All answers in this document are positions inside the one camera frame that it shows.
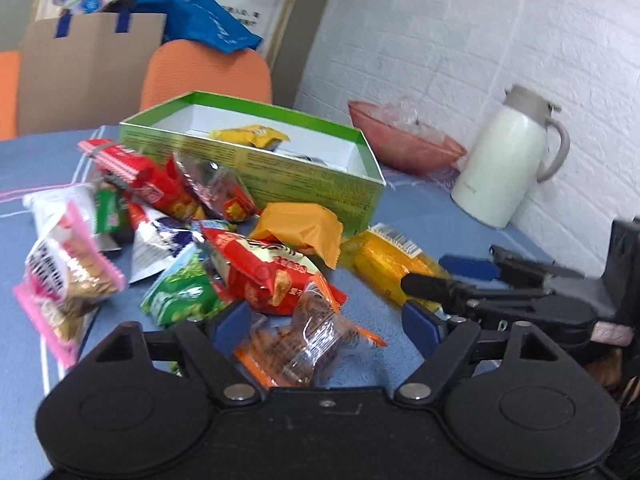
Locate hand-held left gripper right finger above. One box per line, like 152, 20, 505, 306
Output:
394, 301, 568, 407

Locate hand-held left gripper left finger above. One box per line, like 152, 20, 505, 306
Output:
77, 301, 263, 407

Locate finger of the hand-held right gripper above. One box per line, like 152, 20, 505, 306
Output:
439, 245, 583, 286
401, 272, 551, 313

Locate yellow transparent snack packet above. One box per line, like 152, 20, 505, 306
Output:
340, 223, 451, 311

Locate green pea snack packet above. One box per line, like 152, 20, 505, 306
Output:
140, 245, 233, 328

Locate clear orange-edged snack packet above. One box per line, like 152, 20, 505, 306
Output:
234, 276, 388, 388

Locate silver blue snack packet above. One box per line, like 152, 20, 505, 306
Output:
129, 205, 198, 285

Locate orange snack packet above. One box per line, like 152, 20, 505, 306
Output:
248, 202, 344, 269

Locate clear red-edged snack packet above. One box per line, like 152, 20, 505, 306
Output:
172, 152, 261, 223

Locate green cardboard box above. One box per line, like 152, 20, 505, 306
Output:
119, 91, 387, 231

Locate pink-edged biscuit packet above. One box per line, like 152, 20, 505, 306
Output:
12, 200, 126, 367

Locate red biscuit snack packet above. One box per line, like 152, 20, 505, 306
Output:
200, 227, 348, 317

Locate white thermos jug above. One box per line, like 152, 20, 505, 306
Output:
450, 85, 571, 230

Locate pink plastic bowl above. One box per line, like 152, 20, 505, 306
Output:
348, 100, 468, 177

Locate clear plastic bag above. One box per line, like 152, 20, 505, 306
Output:
372, 100, 448, 146

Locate small green red packet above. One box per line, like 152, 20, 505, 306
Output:
92, 180, 136, 246

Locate long red snack packet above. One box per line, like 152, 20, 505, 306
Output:
77, 138, 206, 221

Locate yellow printed snack packet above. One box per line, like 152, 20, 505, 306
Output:
207, 124, 292, 151

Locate white snack packet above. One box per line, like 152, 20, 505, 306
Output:
22, 183, 98, 241

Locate orange chair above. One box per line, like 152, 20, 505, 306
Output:
0, 51, 22, 142
140, 39, 273, 111

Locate brown paper bag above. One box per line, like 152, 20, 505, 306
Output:
16, 12, 167, 136

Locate blue bag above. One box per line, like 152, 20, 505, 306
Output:
131, 0, 263, 55

